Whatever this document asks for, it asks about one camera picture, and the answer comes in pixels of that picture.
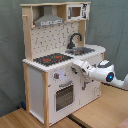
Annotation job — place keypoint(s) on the white toy microwave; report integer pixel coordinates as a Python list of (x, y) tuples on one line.
[(77, 11)]

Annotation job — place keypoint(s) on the black toy faucet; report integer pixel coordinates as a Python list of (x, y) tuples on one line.
[(73, 40)]

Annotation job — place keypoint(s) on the wooden toy kitchen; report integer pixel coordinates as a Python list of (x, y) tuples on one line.
[(45, 40)]

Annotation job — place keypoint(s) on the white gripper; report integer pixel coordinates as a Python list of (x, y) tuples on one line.
[(81, 68)]

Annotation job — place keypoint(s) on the white cupboard door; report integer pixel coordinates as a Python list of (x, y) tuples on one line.
[(89, 88)]

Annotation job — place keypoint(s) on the grey range hood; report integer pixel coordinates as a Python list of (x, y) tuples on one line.
[(48, 18)]

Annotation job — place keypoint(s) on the grey toy sink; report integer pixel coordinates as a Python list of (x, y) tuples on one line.
[(79, 51)]

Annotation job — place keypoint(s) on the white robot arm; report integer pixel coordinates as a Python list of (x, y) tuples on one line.
[(103, 72)]

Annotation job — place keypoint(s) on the left red stove knob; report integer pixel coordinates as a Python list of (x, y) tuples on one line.
[(56, 75)]

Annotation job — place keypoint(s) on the white oven door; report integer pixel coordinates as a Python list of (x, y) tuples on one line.
[(63, 99)]

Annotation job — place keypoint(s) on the black toy stovetop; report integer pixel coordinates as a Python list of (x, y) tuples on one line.
[(52, 59)]

